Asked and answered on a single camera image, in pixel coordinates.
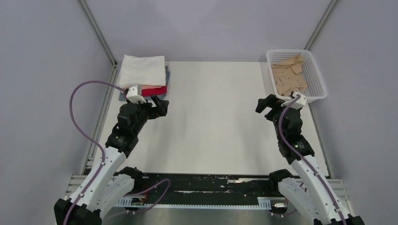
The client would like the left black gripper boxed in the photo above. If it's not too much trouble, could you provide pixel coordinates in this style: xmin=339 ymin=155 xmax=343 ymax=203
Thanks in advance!
xmin=130 ymin=94 xmax=168 ymax=135

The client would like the beige t shirt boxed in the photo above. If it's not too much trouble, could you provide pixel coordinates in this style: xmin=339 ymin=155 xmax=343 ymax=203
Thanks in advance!
xmin=271 ymin=55 xmax=308 ymax=96

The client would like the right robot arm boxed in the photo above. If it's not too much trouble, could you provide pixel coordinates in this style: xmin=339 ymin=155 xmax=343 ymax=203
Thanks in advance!
xmin=255 ymin=92 xmax=364 ymax=225

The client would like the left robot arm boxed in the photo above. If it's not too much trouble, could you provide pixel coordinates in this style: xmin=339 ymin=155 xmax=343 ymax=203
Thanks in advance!
xmin=54 ymin=96 xmax=169 ymax=225

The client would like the red folded t shirt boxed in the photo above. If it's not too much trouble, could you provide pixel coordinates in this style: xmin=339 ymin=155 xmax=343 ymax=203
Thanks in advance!
xmin=141 ymin=86 xmax=167 ymax=97

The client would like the pink folded t shirt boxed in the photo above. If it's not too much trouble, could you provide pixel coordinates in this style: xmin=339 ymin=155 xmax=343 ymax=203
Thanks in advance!
xmin=140 ymin=85 xmax=164 ymax=90

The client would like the white plastic basket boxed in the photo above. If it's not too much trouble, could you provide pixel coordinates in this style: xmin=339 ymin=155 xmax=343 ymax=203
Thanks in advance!
xmin=266 ymin=49 xmax=328 ymax=103

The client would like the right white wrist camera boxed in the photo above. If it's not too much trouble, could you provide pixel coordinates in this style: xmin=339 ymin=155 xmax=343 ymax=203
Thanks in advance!
xmin=281 ymin=91 xmax=307 ymax=110

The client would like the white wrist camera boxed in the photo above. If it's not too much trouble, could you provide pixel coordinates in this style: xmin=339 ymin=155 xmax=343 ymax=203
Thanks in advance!
xmin=281 ymin=91 xmax=307 ymax=110
xmin=125 ymin=86 xmax=146 ymax=104

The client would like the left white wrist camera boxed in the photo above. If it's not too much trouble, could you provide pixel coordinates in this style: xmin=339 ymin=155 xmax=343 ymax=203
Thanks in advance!
xmin=125 ymin=86 xmax=146 ymax=104

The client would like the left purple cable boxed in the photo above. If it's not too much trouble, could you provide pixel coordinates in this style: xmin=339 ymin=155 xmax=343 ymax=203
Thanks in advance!
xmin=63 ymin=81 xmax=127 ymax=225

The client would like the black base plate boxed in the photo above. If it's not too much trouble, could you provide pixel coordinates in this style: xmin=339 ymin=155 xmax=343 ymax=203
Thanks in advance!
xmin=129 ymin=173 xmax=285 ymax=205

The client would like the slotted grey cable duct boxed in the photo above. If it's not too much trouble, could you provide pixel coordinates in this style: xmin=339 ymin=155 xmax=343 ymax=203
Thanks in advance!
xmin=114 ymin=198 xmax=271 ymax=210

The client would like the right aluminium frame post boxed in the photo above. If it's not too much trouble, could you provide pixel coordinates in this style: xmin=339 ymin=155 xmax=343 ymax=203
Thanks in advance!
xmin=304 ymin=0 xmax=340 ymax=51

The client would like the aluminium frame post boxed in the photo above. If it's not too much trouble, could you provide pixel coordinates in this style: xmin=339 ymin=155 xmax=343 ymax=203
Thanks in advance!
xmin=77 ymin=0 xmax=117 ymax=67
xmin=304 ymin=0 xmax=340 ymax=51

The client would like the left aluminium frame post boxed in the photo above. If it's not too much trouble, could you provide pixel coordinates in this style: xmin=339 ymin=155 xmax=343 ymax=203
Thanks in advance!
xmin=77 ymin=0 xmax=117 ymax=67

